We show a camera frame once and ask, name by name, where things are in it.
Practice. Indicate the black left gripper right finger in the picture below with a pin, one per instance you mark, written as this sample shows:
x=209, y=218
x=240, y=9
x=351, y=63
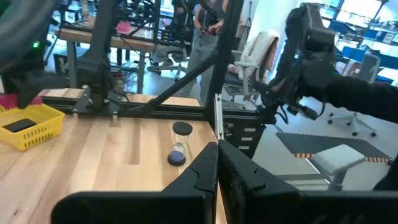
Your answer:
x=295, y=208

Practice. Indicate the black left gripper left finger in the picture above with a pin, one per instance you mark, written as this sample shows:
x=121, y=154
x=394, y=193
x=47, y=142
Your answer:
x=140, y=208

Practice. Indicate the black rectangular device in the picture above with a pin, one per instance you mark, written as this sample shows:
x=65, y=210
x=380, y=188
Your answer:
x=18, y=125

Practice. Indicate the person's forearm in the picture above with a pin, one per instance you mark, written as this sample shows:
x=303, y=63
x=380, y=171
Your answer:
x=367, y=96

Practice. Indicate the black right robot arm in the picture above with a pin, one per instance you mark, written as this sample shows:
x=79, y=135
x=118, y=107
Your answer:
x=93, y=71

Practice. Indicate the white office chair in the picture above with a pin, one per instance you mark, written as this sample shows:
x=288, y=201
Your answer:
x=245, y=67

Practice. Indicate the grey office chair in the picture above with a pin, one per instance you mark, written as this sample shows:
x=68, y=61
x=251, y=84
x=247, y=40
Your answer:
x=370, y=67

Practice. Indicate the small pink red object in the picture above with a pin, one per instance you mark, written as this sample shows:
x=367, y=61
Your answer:
x=7, y=101

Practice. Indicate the yellow plastic basket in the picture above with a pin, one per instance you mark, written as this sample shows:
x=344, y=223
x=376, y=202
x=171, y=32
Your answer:
x=40, y=133

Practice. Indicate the hourglass with blue sand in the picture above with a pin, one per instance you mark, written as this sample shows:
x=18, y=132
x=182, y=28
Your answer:
x=178, y=157

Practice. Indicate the grey stool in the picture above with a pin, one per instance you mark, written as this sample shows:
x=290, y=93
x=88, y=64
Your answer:
x=335, y=157

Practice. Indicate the black floor mat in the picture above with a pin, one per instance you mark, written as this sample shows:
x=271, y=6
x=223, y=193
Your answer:
x=311, y=141

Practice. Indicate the black drawer unit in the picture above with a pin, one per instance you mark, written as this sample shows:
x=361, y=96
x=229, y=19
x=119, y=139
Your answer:
x=239, y=146

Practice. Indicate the wooden work table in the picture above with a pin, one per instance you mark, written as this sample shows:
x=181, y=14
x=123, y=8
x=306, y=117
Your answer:
x=93, y=37

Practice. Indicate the pink flat item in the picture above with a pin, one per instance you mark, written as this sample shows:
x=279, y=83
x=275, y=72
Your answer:
x=123, y=28

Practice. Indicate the beige jacket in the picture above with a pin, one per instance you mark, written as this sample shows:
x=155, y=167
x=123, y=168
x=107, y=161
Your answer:
x=258, y=46

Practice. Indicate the person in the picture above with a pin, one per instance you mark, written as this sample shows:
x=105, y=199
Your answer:
x=199, y=53

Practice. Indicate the black aluminium table frame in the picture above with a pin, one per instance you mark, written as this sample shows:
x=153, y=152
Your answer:
x=224, y=46

